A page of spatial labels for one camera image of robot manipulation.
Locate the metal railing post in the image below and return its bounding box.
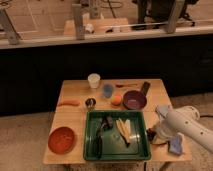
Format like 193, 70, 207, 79
72, 4, 85, 40
0, 9, 20, 45
166, 0, 185, 34

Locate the green plastic tray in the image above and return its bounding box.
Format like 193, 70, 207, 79
83, 110, 151, 161

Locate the metal railing post right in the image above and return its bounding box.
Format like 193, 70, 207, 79
166, 0, 185, 34

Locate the blue sponge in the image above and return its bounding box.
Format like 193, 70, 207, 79
168, 134, 183, 156

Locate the orange bowl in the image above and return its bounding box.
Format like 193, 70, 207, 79
48, 127, 76, 155

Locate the metal railing post middle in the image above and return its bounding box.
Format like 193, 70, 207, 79
72, 4, 85, 40

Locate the peeled banana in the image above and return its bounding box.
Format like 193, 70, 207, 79
116, 118, 135, 147

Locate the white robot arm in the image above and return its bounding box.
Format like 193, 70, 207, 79
151, 105, 213, 155

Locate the metal railing post left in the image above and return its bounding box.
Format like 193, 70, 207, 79
0, 9, 20, 45

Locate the purple bowl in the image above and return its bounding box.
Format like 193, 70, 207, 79
123, 90, 147, 110

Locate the wooden table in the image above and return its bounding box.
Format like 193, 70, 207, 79
42, 78, 193, 166

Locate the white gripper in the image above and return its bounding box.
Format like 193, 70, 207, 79
151, 121, 174, 145

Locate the dark spoon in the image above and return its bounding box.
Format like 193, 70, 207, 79
115, 84, 137, 88

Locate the orange fruit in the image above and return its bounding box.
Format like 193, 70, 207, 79
111, 94, 122, 106

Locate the white cup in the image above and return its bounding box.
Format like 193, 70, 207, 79
87, 73, 100, 89

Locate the black utensil in tray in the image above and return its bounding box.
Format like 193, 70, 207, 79
94, 116, 113, 158

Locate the small dark metal cup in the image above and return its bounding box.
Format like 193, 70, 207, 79
85, 98, 96, 110

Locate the blue cup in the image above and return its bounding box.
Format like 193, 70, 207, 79
103, 84, 114, 98

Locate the dark red grape bunch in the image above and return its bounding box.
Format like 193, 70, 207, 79
147, 128, 166, 145

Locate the orange carrot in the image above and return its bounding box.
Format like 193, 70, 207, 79
57, 100, 80, 106

